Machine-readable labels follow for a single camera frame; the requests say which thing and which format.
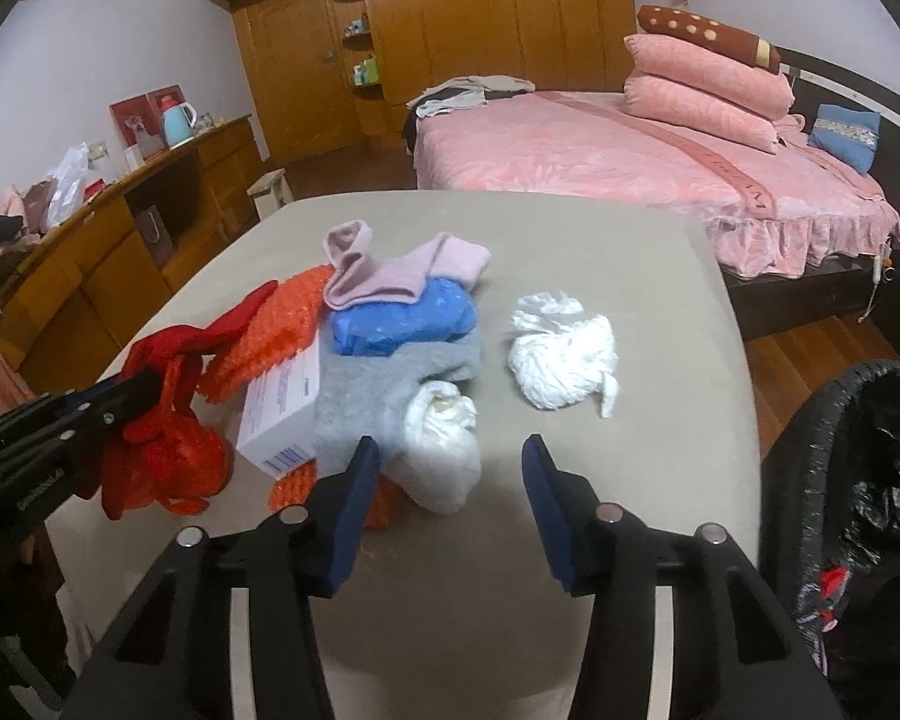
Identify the red knitted cloth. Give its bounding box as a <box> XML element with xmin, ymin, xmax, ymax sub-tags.
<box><xmin>100</xmin><ymin>280</ymin><xmax>278</xmax><ymax>520</ymax></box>

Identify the white medicine box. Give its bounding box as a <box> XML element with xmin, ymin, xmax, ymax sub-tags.
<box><xmin>237</xmin><ymin>341</ymin><xmax>320</xmax><ymax>479</ymax></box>

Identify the orange bubble wrap sheet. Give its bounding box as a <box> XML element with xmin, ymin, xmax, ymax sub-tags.
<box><xmin>198</xmin><ymin>265</ymin><xmax>408</xmax><ymax>530</ymax></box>

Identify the grey sock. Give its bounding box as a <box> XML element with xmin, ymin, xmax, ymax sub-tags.
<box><xmin>315</xmin><ymin>325</ymin><xmax>482</xmax><ymax>478</ymax></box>

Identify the white tissue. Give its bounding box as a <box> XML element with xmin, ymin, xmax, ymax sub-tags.
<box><xmin>383</xmin><ymin>380</ymin><xmax>482</xmax><ymax>515</ymax></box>

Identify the white paper wad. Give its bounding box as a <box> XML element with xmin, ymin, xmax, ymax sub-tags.
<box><xmin>509</xmin><ymin>293</ymin><xmax>619</xmax><ymax>419</ymax></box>

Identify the pink sock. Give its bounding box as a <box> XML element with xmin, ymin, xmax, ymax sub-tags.
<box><xmin>323</xmin><ymin>220</ymin><xmax>491</xmax><ymax>310</ymax></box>

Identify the blue plastic bag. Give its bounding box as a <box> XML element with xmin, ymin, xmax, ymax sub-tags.
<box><xmin>329</xmin><ymin>278</ymin><xmax>479</xmax><ymax>358</ymax></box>

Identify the black trash bin with bag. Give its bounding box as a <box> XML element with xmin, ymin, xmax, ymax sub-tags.
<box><xmin>759</xmin><ymin>361</ymin><xmax>900</xmax><ymax>718</ymax></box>

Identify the wooden sideboard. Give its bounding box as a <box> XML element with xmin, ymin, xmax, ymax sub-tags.
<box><xmin>0</xmin><ymin>115</ymin><xmax>265</xmax><ymax>394</ymax></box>

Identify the white plastic bag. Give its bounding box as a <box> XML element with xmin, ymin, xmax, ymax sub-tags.
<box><xmin>43</xmin><ymin>143</ymin><xmax>89</xmax><ymax>232</ymax></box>

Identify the red gift box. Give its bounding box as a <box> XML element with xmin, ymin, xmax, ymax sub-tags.
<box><xmin>109</xmin><ymin>85</ymin><xmax>187</xmax><ymax>161</ymax></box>

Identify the small white stool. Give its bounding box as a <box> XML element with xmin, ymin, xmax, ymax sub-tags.
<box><xmin>247</xmin><ymin>169</ymin><xmax>294</xmax><ymax>220</ymax></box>

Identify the light blue kettle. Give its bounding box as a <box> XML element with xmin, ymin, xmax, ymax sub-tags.
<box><xmin>159</xmin><ymin>96</ymin><xmax>198</xmax><ymax>148</ymax></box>

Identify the pink bed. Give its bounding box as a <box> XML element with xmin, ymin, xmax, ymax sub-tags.
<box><xmin>414</xmin><ymin>91</ymin><xmax>900</xmax><ymax>280</ymax></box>

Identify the black headboard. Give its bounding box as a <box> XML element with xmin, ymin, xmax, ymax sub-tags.
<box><xmin>779</xmin><ymin>49</ymin><xmax>900</xmax><ymax>214</ymax></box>

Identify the wooden wardrobe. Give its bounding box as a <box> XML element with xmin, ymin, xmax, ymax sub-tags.
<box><xmin>214</xmin><ymin>0</ymin><xmax>635</xmax><ymax>164</ymax></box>

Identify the blue cushion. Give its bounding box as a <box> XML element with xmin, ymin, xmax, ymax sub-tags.
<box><xmin>808</xmin><ymin>104</ymin><xmax>881</xmax><ymax>174</ymax></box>

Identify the lower pink pillow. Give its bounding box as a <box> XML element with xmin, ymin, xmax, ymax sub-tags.
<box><xmin>624</xmin><ymin>71</ymin><xmax>779</xmax><ymax>154</ymax></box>

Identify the pink pillow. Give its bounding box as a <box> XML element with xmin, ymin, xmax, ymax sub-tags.
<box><xmin>624</xmin><ymin>34</ymin><xmax>795</xmax><ymax>121</ymax></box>
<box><xmin>624</xmin><ymin>71</ymin><xmax>779</xmax><ymax>154</ymax></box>

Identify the upper pink pillow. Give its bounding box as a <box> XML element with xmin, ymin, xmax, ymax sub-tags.
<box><xmin>624</xmin><ymin>34</ymin><xmax>795</xmax><ymax>121</ymax></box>

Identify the clothes pile on bed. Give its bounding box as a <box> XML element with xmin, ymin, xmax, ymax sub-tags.
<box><xmin>406</xmin><ymin>75</ymin><xmax>536</xmax><ymax>119</ymax></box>

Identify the brown dotted bolster pillow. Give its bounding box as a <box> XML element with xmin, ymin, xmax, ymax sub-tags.
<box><xmin>637</xmin><ymin>5</ymin><xmax>782</xmax><ymax>73</ymax></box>

